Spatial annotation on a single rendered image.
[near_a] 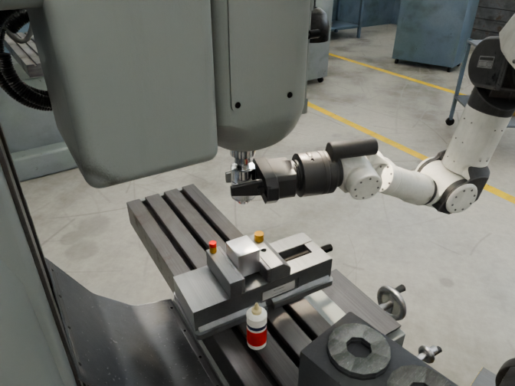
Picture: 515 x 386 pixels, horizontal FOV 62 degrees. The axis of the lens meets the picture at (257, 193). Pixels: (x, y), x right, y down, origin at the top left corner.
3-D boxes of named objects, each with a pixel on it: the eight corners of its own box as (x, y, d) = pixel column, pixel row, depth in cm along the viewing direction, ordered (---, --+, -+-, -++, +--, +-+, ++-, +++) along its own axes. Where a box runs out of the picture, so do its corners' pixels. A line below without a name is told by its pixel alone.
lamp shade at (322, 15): (332, 37, 88) (336, 5, 85) (321, 44, 83) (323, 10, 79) (300, 34, 91) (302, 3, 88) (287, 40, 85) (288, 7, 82)
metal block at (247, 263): (247, 256, 97) (246, 234, 94) (260, 271, 93) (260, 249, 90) (226, 263, 95) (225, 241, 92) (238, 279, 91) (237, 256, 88)
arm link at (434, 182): (369, 181, 97) (425, 199, 106) (394, 207, 89) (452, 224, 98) (395, 142, 92) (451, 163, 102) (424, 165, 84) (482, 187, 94)
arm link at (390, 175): (323, 159, 91) (369, 174, 97) (339, 187, 85) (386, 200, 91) (340, 135, 88) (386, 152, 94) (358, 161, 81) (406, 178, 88)
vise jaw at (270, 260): (263, 244, 103) (263, 231, 101) (290, 275, 94) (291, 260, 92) (241, 252, 100) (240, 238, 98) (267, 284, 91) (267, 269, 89)
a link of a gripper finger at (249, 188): (230, 182, 79) (262, 178, 80) (230, 197, 80) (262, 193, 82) (231, 186, 77) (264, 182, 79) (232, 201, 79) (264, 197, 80)
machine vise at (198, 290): (299, 250, 112) (301, 215, 107) (334, 284, 101) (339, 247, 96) (172, 296, 98) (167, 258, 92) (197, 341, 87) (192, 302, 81)
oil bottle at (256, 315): (260, 332, 89) (260, 292, 83) (270, 345, 86) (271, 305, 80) (243, 339, 87) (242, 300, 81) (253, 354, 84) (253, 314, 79)
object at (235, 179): (226, 196, 84) (225, 170, 81) (243, 188, 87) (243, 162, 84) (243, 205, 81) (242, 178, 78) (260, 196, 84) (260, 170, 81)
